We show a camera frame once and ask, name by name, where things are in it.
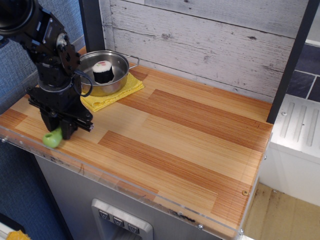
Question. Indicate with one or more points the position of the dark vertical post left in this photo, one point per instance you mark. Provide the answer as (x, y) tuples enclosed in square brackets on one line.
[(92, 25)]

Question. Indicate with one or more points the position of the clear acrylic table guard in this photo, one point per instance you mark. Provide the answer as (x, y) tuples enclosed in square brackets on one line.
[(200, 176)]

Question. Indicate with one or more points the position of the white toy sink unit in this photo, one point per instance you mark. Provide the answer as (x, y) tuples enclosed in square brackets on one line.
[(292, 160)]

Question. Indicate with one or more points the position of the dark vertical post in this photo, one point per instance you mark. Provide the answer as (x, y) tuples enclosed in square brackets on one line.
[(303, 31), (92, 25)]

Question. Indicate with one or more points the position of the stainless steel pot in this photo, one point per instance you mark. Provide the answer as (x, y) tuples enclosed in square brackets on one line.
[(120, 64)]

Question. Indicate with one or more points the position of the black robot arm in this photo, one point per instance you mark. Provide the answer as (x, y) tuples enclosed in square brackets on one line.
[(44, 38)]

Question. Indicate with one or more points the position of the dark vertical post right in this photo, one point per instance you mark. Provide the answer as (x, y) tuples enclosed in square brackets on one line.
[(303, 31)]

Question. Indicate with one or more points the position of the toy sushi roll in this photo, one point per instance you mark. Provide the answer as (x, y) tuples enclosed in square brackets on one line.
[(103, 72)]

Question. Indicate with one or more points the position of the grey toy fridge cabinet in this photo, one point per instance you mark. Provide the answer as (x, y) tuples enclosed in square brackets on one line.
[(82, 200)]

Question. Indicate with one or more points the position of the yellow object bottom left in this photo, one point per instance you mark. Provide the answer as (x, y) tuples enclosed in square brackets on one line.
[(17, 235)]

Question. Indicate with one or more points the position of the silver dispenser button panel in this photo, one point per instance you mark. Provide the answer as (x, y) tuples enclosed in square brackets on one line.
[(115, 224)]

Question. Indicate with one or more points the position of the yellow cloth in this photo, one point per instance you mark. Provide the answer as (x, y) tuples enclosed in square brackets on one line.
[(96, 103)]

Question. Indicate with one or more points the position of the green handled grey spatula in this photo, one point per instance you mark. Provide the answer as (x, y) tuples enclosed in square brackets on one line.
[(53, 138)]

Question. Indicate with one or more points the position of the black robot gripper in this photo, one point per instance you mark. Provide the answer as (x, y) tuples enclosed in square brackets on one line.
[(62, 109)]

